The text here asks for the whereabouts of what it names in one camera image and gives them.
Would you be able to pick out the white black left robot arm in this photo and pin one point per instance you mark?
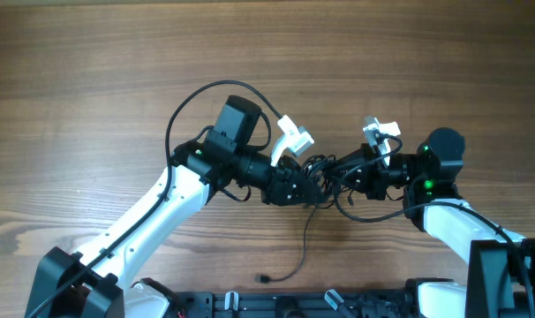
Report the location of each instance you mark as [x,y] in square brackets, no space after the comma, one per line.
[98,278]

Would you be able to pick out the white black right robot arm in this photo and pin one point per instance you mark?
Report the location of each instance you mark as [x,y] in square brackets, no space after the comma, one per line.
[501,263]

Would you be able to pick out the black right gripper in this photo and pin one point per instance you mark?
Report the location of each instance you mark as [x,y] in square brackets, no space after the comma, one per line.
[372,175]

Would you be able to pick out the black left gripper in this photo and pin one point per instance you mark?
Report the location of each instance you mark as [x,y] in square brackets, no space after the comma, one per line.
[287,174]

